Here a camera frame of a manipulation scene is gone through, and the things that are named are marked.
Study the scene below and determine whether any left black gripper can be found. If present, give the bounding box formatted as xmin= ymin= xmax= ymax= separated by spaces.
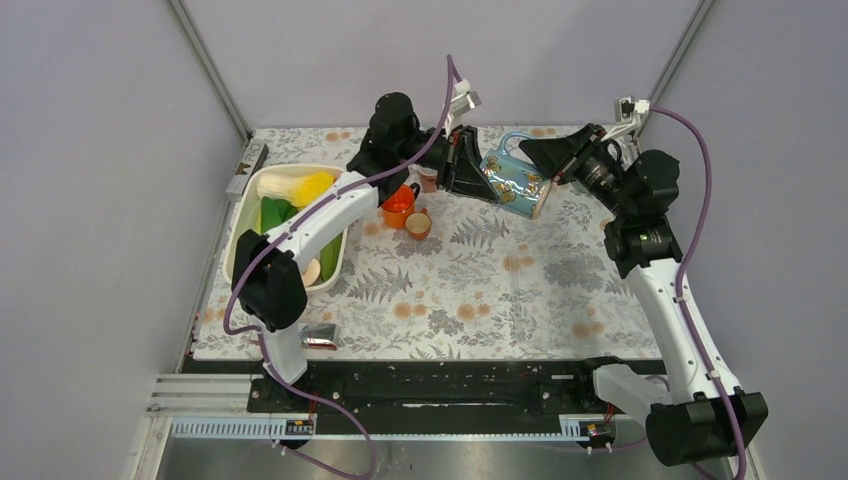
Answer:
xmin=399 ymin=126 xmax=503 ymax=204

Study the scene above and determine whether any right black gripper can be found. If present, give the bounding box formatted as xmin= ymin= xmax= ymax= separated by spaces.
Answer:
xmin=518 ymin=123 xmax=634 ymax=219

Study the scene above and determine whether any blue glazed mug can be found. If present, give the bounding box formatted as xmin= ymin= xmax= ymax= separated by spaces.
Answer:
xmin=480 ymin=132 xmax=552 ymax=219

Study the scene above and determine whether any small red-orange mug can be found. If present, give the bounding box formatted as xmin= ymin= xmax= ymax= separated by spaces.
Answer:
xmin=405 ymin=208 xmax=432 ymax=241

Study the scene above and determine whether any orange mug black rim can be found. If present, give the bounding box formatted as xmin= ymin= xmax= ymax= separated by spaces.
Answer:
xmin=381 ymin=183 xmax=421 ymax=229

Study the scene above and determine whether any salmon pink floral mug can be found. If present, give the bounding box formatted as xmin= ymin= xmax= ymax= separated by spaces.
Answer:
xmin=417 ymin=165 xmax=439 ymax=193

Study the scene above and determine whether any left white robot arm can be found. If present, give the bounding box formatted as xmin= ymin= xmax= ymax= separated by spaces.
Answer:
xmin=231 ymin=90 xmax=497 ymax=411

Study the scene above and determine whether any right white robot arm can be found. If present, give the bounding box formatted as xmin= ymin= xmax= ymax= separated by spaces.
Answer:
xmin=519 ymin=124 xmax=768 ymax=468

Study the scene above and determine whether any floral table mat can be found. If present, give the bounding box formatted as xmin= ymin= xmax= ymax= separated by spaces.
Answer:
xmin=192 ymin=125 xmax=694 ymax=362

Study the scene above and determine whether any toy yellow cabbage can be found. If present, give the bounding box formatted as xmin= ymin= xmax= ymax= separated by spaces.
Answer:
xmin=256 ymin=172 xmax=335 ymax=209

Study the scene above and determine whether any toy mushroom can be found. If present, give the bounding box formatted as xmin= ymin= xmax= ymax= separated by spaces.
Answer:
xmin=301 ymin=258 xmax=321 ymax=287

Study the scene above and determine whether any toy green bok choy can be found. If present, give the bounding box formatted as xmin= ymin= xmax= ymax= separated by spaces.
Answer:
xmin=256 ymin=197 xmax=343 ymax=286

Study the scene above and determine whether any silver snack packet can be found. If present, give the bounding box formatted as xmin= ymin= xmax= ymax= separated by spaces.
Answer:
xmin=299 ymin=323 xmax=339 ymax=351

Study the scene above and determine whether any white plastic tray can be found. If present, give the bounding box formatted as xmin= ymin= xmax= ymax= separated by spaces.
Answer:
xmin=221 ymin=164 xmax=348 ymax=296

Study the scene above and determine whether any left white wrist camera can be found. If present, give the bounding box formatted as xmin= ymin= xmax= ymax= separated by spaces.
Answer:
xmin=444 ymin=80 xmax=482 ymax=134

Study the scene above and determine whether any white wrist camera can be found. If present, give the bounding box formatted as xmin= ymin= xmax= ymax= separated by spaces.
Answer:
xmin=444 ymin=80 xmax=482 ymax=134
xmin=602 ymin=96 xmax=651 ymax=141

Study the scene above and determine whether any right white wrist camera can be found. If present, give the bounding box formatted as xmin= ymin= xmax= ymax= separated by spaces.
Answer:
xmin=602 ymin=96 xmax=651 ymax=141

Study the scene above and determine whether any grey box at wall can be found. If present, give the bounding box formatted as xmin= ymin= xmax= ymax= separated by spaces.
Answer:
xmin=225 ymin=138 xmax=269 ymax=201

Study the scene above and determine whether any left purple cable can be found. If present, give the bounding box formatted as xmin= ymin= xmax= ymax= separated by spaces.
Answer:
xmin=223 ymin=54 xmax=464 ymax=480

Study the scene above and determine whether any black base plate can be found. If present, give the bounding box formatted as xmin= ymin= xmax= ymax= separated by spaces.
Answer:
xmin=246 ymin=359 xmax=670 ymax=435

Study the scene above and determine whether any white cable duct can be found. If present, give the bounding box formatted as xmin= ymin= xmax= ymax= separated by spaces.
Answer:
xmin=171 ymin=415 xmax=592 ymax=442

